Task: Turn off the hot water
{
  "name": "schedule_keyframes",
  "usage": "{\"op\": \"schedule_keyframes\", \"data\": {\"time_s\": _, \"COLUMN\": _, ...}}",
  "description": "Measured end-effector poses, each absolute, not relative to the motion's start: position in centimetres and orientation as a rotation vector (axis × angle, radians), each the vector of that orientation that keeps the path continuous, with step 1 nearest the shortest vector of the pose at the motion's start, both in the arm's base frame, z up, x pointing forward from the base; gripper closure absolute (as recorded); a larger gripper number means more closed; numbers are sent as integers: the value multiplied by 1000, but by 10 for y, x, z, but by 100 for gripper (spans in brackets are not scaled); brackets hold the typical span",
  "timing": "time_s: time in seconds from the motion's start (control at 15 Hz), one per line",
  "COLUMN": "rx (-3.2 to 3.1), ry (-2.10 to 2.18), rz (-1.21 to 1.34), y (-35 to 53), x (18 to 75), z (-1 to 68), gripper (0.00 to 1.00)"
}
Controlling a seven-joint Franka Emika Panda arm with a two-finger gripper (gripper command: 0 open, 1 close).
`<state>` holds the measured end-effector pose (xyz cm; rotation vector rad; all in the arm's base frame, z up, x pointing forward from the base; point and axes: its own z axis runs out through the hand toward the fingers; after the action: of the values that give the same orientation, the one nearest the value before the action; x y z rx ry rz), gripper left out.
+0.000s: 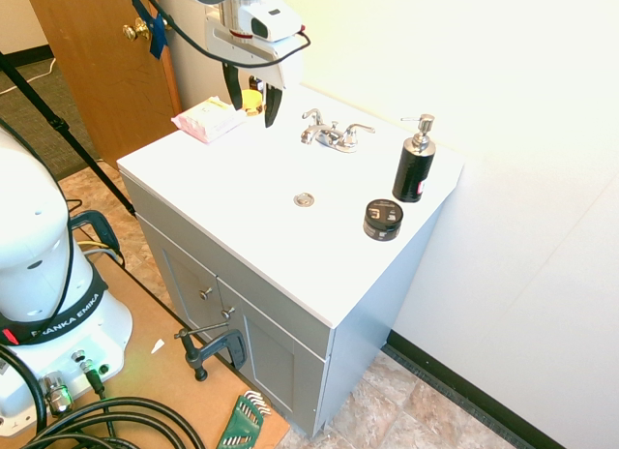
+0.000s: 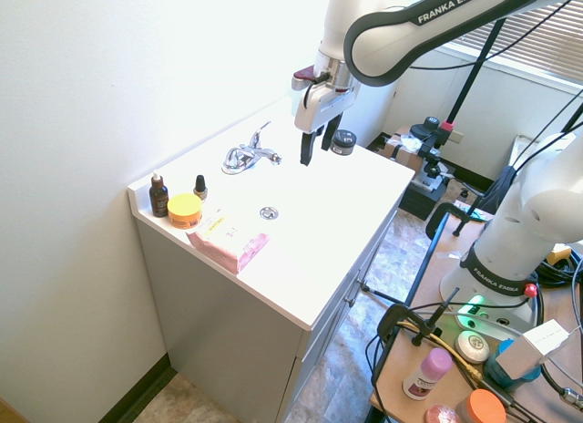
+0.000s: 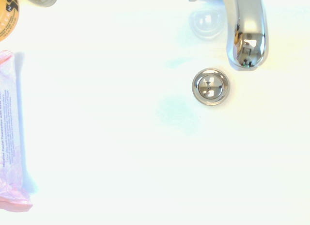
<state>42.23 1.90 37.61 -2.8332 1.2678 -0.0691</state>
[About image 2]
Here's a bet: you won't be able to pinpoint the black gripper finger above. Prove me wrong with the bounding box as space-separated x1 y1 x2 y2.
321 113 344 151
300 126 325 167

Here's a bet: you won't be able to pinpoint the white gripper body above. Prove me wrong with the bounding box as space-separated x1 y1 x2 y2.
293 82 357 134

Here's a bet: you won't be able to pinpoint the black round jar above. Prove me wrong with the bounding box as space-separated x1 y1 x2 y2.
331 129 358 157

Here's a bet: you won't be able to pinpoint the chrome sink faucet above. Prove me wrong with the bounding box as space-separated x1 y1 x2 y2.
221 120 283 175

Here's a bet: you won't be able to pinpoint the white vanity countertop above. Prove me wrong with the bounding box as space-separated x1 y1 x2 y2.
127 97 416 332

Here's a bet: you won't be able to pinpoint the black storage box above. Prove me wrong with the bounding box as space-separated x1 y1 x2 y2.
398 179 445 222

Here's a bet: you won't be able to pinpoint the pink wipes packet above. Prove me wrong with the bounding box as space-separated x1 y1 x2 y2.
186 208 271 274

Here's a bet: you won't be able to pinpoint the yellow lid orange jar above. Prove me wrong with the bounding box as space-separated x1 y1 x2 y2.
167 193 204 230

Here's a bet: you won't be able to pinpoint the black C clamp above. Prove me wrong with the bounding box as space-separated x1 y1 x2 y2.
376 286 460 347
425 201 477 242

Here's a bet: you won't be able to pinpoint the brown dropper bottle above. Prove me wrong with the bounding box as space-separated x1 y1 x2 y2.
148 170 169 219

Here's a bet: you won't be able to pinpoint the grey vanity cabinet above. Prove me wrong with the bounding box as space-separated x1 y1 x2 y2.
135 208 402 423

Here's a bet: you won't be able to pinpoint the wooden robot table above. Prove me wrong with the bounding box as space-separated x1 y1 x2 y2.
369 211 583 423

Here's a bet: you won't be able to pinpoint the window blinds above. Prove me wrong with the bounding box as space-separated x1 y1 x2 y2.
444 0 583 92

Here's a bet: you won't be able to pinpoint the pink cap deodorant stick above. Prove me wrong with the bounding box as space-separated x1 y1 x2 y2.
402 347 454 401

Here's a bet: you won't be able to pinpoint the round white soap tin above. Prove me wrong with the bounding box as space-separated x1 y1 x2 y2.
455 330 491 365

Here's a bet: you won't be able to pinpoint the white cardboard box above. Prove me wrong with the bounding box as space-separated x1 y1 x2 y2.
494 318 572 380

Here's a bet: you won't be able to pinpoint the pink round soap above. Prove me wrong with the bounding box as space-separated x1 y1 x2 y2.
424 403 463 423

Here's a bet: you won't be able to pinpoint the blue plastic container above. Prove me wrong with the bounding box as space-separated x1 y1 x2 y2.
483 338 543 391

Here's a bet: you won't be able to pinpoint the orange lid container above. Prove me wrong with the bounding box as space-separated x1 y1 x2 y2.
456 388 507 423

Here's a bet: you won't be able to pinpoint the black camera tripod stand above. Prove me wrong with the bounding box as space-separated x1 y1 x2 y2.
409 19 506 201

